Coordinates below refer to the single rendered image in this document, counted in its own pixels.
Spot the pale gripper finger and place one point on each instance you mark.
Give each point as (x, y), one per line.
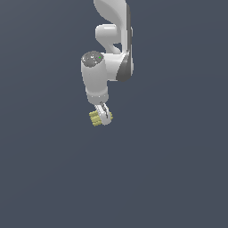
(103, 114)

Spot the yellow ridged block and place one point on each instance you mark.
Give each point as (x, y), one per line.
(95, 118)

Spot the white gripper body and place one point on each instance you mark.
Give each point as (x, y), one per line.
(96, 95)

